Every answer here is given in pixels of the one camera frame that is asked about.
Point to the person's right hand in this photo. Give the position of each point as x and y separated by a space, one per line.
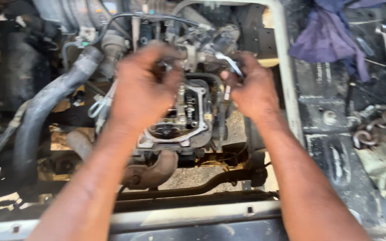
253 90

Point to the person's left hand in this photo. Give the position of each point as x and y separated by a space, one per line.
139 97

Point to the person's right fingers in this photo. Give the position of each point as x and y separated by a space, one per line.
235 73

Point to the person's left fingers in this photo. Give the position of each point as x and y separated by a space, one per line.
166 67

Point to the silver wrench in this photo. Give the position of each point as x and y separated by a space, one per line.
230 63

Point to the open engine block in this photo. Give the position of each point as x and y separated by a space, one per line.
183 113

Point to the purple cloth rag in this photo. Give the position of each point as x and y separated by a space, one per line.
330 36

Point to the rusty exhaust manifold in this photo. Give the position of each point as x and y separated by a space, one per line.
152 169

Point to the black steering rod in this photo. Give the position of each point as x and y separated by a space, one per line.
193 187

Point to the pile of rusty metal parts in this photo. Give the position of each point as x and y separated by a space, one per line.
374 125

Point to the beige cloth rag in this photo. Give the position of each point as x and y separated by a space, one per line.
385 174

